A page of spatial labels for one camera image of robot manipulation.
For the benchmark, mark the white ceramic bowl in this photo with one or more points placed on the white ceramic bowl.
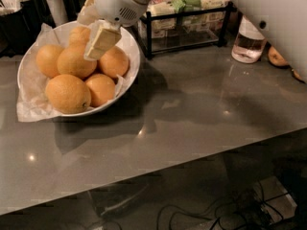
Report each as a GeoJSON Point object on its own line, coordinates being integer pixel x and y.
{"type": "Point", "coordinates": [134, 58]}

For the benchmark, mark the orange back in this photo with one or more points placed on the orange back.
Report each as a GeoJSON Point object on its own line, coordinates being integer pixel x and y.
{"type": "Point", "coordinates": [79, 36]}

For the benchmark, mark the black container with packets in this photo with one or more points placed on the black container with packets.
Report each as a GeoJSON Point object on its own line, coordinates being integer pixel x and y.
{"type": "Point", "coordinates": [20, 23]}

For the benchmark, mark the white cup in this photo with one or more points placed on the white cup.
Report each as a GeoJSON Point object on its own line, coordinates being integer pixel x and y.
{"type": "Point", "coordinates": [58, 11]}

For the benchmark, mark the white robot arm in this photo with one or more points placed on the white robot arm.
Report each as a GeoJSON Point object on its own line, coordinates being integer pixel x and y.
{"type": "Point", "coordinates": [282, 22]}

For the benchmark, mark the black wire rack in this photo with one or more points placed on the black wire rack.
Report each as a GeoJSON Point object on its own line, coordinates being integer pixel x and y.
{"type": "Point", "coordinates": [174, 25]}

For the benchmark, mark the white paper liner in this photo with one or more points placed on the white paper liner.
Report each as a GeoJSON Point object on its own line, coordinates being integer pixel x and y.
{"type": "Point", "coordinates": [55, 80]}

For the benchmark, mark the orange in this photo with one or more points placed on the orange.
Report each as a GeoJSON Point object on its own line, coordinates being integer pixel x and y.
{"type": "Point", "coordinates": [68, 94]}
{"type": "Point", "coordinates": [276, 59]}
{"type": "Point", "coordinates": [102, 89]}
{"type": "Point", "coordinates": [79, 36]}
{"type": "Point", "coordinates": [296, 75]}
{"type": "Point", "coordinates": [114, 63]}
{"type": "Point", "coordinates": [47, 59]}
{"type": "Point", "coordinates": [72, 62]}

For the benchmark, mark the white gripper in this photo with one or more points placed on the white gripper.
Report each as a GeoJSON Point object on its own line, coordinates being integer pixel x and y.
{"type": "Point", "coordinates": [112, 4]}

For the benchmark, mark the clear water bottle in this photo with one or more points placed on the clear water bottle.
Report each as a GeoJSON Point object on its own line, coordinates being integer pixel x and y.
{"type": "Point", "coordinates": [249, 43]}

